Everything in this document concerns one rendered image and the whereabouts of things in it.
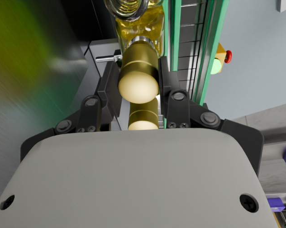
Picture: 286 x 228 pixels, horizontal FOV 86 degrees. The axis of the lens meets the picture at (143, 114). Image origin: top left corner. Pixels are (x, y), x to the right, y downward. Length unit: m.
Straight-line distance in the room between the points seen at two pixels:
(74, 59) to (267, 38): 0.78
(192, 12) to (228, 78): 0.59
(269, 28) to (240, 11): 0.15
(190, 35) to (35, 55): 0.32
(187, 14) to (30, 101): 0.34
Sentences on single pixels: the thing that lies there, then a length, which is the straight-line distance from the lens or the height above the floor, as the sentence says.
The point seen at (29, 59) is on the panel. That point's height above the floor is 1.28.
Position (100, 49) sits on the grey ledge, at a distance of 0.44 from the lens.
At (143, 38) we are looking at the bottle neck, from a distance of 0.17.
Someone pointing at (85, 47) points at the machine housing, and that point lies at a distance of 0.43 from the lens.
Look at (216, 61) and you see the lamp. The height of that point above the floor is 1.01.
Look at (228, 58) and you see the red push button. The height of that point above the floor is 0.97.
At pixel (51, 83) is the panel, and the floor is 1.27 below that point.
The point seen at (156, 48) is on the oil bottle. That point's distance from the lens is 0.19.
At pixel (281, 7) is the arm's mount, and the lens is 0.83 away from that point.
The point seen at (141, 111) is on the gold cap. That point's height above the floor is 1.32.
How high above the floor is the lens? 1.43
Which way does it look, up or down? 41 degrees down
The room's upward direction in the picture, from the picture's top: 178 degrees counter-clockwise
